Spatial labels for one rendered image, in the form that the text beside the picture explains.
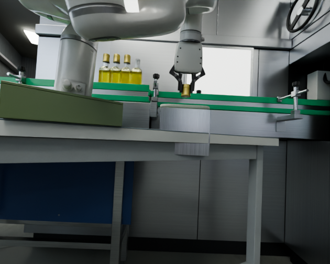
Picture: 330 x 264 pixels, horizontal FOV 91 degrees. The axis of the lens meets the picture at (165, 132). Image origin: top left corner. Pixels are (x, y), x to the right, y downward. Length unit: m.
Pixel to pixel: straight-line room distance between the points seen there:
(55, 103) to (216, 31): 1.08
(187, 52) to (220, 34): 0.66
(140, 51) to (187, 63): 0.56
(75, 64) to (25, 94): 0.15
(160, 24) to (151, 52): 0.81
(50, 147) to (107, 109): 0.17
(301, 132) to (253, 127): 0.25
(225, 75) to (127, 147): 0.83
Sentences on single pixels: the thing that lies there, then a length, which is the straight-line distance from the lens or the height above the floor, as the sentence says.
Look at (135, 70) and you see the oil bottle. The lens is 0.92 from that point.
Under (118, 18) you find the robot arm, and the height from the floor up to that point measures 0.90.
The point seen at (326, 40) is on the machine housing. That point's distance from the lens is 1.24.
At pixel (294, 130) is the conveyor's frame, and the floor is 0.79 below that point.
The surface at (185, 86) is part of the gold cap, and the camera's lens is 0.62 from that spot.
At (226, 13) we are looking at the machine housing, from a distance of 1.36.
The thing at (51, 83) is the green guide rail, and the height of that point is 0.95.
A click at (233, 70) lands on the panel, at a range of 1.17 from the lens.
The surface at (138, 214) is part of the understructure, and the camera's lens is 1.14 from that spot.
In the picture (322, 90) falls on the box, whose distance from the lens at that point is 1.39.
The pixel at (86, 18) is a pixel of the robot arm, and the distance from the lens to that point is 0.29.
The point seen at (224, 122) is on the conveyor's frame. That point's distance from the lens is 0.87.
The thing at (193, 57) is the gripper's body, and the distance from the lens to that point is 0.63.
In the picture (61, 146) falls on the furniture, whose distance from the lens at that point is 0.48.
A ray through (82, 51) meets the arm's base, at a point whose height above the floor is 0.95.
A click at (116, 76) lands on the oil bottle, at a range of 0.93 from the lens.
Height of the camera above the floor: 0.73
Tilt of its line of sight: 2 degrees up
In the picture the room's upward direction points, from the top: 3 degrees clockwise
